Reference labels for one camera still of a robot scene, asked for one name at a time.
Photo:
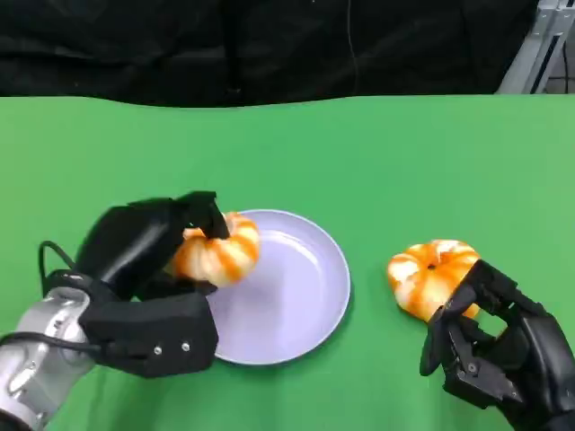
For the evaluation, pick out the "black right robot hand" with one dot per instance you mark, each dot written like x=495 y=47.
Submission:
x=530 y=359

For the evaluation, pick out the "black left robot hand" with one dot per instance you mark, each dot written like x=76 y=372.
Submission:
x=130 y=242

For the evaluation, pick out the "orange white toy bread roll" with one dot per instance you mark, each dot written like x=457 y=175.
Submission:
x=422 y=274
x=224 y=260

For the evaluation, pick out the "lilac plate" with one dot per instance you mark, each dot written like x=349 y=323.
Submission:
x=287 y=292

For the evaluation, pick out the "green table cloth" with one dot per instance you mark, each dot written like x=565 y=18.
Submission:
x=314 y=157

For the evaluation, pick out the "black curtain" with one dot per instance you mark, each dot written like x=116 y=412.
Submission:
x=179 y=45

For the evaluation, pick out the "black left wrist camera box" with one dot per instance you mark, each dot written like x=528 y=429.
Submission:
x=153 y=332

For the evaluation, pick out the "aluminium frame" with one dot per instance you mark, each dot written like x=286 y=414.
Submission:
x=530 y=54

